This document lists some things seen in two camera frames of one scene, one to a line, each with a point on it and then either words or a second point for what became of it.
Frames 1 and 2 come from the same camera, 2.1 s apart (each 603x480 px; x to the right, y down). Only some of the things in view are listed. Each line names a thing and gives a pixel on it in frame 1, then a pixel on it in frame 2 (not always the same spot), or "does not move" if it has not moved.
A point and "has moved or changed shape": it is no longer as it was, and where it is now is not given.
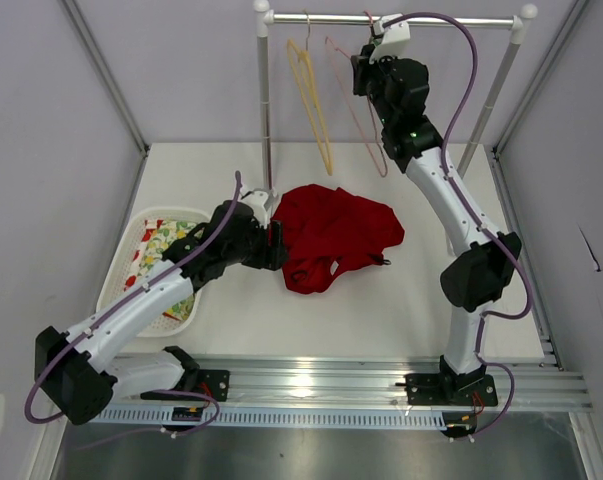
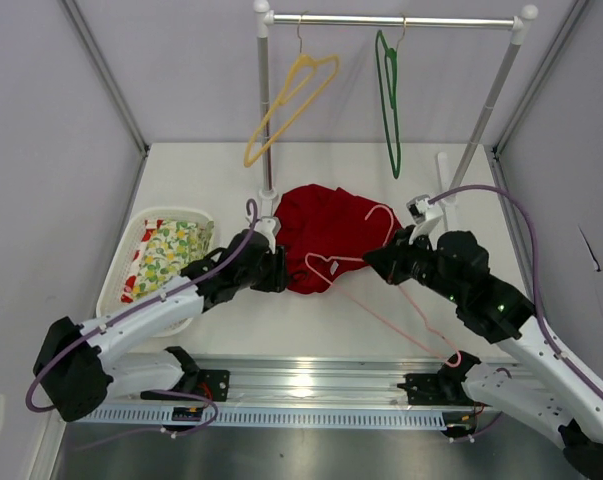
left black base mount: (212, 382) does not move
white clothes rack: (523, 22) does not move
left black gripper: (270, 256) -> (277, 278)
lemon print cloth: (156, 237) does not move
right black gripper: (363, 68) -> (390, 261)
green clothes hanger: (373, 118) has moved or changed shape
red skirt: (323, 229) does not move
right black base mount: (449, 389) does not move
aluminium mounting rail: (371, 383) does not move
